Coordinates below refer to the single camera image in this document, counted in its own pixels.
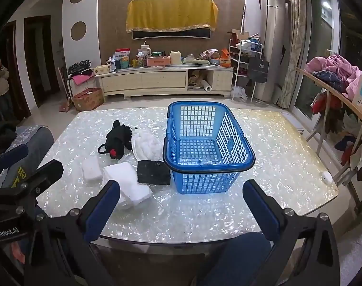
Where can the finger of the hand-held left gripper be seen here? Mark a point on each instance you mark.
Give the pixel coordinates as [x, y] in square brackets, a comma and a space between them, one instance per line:
[46, 172]
[12, 157]

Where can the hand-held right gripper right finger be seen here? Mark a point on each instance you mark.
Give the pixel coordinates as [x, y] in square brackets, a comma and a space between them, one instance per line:
[261, 211]

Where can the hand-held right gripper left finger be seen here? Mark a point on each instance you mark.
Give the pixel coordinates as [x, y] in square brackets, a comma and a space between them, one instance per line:
[103, 211]

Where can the white towel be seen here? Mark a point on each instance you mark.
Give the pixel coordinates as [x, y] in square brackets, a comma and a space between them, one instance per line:
[124, 181]

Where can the black square cloth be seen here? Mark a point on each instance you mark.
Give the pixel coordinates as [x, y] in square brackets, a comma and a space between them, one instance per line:
[154, 172]

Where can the blue plastic basket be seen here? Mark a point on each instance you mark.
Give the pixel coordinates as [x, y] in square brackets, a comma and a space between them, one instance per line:
[209, 169]

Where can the black plush toy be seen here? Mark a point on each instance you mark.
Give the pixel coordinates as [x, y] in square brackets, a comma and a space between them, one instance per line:
[118, 138]

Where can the white fluffy cloth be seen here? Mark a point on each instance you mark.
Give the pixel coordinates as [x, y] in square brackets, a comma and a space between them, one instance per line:
[145, 146]

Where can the grey padded chair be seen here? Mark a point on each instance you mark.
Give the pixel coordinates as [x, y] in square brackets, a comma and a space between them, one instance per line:
[35, 138]

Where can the small white round object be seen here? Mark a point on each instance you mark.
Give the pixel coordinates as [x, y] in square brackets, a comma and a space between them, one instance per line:
[326, 177]

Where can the brown cardboard box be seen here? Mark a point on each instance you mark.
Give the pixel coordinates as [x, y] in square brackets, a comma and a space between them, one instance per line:
[88, 99]

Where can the dark wooden door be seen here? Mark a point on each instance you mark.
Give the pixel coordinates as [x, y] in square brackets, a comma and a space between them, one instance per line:
[41, 62]

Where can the pink folded cloth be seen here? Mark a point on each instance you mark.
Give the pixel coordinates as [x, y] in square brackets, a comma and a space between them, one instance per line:
[82, 79]

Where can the black patterned bag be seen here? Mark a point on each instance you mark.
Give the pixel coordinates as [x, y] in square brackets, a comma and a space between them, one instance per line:
[79, 67]

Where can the beige tissue box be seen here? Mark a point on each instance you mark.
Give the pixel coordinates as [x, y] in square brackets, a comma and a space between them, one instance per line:
[102, 70]

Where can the white plastic bag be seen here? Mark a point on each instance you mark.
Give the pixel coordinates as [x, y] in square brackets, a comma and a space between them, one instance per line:
[239, 93]

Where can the red hanging clothing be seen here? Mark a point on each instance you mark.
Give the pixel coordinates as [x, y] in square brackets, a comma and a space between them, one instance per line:
[324, 104]

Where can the white paper roll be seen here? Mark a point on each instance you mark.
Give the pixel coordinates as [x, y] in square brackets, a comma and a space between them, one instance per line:
[205, 85]

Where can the red and white packet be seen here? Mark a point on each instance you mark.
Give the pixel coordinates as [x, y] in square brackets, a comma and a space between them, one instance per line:
[122, 55]

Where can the black paper bag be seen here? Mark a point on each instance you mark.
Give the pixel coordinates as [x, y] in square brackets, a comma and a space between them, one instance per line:
[258, 70]

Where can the wooden clothes rack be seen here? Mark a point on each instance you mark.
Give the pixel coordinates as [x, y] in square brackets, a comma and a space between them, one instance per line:
[318, 81]

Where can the cream television cabinet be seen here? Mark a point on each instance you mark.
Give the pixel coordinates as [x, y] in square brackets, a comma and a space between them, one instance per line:
[163, 80]

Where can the dark blue garment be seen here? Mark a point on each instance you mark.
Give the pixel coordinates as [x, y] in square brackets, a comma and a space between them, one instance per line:
[329, 79]

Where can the orange bag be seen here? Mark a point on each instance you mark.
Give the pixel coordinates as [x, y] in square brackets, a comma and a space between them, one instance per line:
[225, 59]

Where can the pink storage box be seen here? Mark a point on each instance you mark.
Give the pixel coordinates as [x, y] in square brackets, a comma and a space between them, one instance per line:
[158, 61]

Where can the white tumbler cup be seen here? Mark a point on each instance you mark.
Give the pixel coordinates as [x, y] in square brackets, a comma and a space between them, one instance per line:
[145, 50]

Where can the green folded cloth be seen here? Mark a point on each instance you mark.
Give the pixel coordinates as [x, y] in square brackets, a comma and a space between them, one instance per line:
[195, 61]

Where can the pink clothes pile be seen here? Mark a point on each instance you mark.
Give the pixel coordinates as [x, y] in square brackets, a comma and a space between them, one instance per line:
[338, 65]

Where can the white plastic jug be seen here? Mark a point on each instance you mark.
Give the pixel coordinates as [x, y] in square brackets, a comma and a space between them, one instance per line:
[175, 57]

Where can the glass sliding door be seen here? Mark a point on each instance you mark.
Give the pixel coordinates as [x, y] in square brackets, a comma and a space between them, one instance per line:
[321, 50]

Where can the grey tower air conditioner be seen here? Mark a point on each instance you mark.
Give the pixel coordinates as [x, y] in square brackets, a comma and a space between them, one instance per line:
[271, 35]

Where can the open cardboard box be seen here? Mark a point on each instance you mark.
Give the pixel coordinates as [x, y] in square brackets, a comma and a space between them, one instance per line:
[237, 35]

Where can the patterned beige curtain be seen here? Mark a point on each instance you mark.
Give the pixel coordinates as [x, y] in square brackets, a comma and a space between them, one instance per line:
[294, 35]

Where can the black television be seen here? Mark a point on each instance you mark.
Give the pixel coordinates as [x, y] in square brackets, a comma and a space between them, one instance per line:
[169, 33]

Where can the yellow dust cover cloth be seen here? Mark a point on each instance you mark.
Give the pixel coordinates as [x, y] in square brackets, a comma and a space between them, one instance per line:
[172, 13]

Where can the brown round wall disc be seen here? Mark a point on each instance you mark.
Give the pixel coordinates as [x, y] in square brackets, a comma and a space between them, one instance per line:
[78, 31]

